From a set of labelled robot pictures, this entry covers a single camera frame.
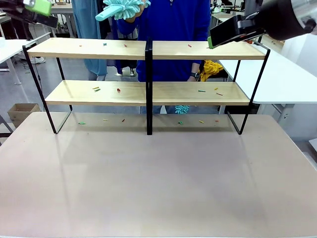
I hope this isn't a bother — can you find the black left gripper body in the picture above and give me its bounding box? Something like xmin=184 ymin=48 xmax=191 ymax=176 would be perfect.
xmin=0 ymin=0 xmax=38 ymax=23

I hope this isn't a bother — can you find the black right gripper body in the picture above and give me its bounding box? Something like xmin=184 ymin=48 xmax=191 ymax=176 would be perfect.
xmin=256 ymin=0 xmax=313 ymax=42

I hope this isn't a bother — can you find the teal chenille duster with handle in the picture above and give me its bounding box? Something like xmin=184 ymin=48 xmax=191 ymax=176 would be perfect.
xmin=95 ymin=0 xmax=152 ymax=22

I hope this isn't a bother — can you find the small teal chenille duster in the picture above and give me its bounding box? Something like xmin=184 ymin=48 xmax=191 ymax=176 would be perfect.
xmin=174 ymin=105 xmax=191 ymax=115

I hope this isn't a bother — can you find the person's left forearm blue sleeve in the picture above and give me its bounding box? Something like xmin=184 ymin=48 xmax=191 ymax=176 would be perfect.
xmin=191 ymin=34 xmax=211 ymax=74

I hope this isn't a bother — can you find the person's right forearm blue sleeve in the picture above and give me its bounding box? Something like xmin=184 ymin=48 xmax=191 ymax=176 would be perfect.
xmin=116 ymin=11 xmax=149 ymax=35

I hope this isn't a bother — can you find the person's right hand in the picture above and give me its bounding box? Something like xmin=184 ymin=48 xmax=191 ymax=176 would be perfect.
xmin=133 ymin=5 xmax=146 ymax=18

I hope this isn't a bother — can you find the yellow cloth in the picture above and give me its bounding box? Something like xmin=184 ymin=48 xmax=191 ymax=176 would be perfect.
xmin=199 ymin=59 xmax=225 ymax=82

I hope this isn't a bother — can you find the white sneaker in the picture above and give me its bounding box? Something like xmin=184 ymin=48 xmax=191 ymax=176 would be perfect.
xmin=30 ymin=56 xmax=47 ymax=65

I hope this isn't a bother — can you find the white side table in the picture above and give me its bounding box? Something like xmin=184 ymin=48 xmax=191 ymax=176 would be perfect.
xmin=0 ymin=32 xmax=52 ymax=86

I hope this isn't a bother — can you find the person in light blue coat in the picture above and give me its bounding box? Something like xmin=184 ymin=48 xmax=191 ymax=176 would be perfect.
xmin=71 ymin=0 xmax=108 ymax=81

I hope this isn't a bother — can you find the person in blue sweater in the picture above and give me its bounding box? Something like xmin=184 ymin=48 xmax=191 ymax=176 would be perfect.
xmin=116 ymin=0 xmax=220 ymax=115

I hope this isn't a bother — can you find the large white table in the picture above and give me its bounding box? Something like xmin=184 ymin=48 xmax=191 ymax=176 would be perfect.
xmin=217 ymin=41 xmax=317 ymax=123

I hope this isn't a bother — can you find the brown cardboard box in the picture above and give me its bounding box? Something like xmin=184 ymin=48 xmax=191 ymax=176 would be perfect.
xmin=7 ymin=103 xmax=41 ymax=128

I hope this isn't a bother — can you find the wooden shelf unit black frame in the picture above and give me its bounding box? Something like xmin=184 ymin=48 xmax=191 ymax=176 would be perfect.
xmin=22 ymin=36 xmax=271 ymax=136

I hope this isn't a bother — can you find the black metal frame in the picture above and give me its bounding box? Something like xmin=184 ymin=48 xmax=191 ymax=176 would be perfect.
xmin=0 ymin=114 xmax=14 ymax=146

